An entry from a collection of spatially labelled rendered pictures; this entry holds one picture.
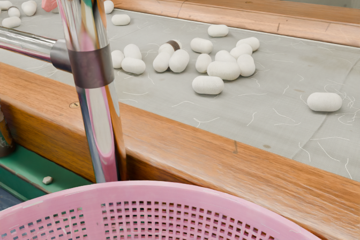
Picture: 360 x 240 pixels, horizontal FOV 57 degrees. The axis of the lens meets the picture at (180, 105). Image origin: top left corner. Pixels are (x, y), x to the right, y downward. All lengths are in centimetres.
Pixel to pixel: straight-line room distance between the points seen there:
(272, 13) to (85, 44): 42
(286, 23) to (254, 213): 39
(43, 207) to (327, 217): 16
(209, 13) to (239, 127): 32
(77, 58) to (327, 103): 24
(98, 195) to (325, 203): 13
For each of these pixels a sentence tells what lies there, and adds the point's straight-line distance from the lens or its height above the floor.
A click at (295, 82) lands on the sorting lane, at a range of 39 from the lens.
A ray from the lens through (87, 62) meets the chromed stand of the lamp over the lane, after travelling 18.
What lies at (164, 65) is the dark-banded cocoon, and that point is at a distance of 40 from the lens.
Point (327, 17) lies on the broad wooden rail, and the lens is 55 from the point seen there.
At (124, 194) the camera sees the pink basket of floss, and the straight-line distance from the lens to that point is 21.
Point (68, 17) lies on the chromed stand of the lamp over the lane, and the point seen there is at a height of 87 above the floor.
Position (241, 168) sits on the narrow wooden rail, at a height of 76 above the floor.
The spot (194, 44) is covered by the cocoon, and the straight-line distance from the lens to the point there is 45.
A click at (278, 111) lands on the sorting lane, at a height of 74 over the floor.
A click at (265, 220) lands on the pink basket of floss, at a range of 19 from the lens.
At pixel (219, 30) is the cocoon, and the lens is 51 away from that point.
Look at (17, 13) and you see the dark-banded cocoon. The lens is 70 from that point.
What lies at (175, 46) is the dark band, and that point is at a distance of 43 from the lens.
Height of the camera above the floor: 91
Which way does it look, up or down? 31 degrees down
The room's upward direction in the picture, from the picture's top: 2 degrees counter-clockwise
